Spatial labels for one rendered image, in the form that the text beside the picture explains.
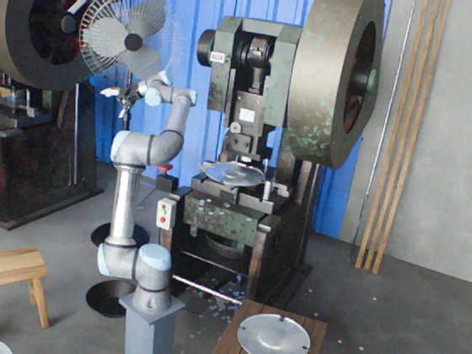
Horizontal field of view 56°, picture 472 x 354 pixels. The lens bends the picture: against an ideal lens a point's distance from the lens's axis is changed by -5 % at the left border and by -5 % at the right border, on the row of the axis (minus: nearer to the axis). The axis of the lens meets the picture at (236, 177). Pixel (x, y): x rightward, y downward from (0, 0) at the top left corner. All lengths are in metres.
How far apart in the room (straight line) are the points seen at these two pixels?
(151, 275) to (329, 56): 1.01
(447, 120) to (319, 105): 1.63
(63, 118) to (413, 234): 2.59
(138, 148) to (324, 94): 0.70
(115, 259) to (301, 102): 0.89
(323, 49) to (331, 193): 1.87
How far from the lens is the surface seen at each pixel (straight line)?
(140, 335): 1.86
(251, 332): 1.93
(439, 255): 3.53
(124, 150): 1.70
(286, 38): 2.07
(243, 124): 2.22
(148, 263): 1.70
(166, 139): 1.71
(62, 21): 2.93
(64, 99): 3.41
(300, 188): 2.51
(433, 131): 3.27
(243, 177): 2.21
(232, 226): 2.21
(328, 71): 1.72
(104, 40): 2.68
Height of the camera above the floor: 1.56
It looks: 21 degrees down
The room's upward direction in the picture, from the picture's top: 8 degrees clockwise
